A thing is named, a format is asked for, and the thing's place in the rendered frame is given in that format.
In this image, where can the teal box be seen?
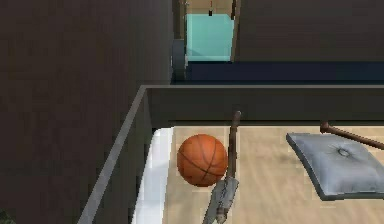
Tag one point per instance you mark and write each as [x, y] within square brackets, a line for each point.
[209, 38]

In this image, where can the dark blue bed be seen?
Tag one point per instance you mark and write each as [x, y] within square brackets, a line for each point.
[283, 71]

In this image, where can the green house plant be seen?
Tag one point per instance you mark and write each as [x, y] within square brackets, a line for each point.
[4, 218]

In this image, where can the orange basketball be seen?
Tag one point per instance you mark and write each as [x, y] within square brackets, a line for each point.
[200, 160]

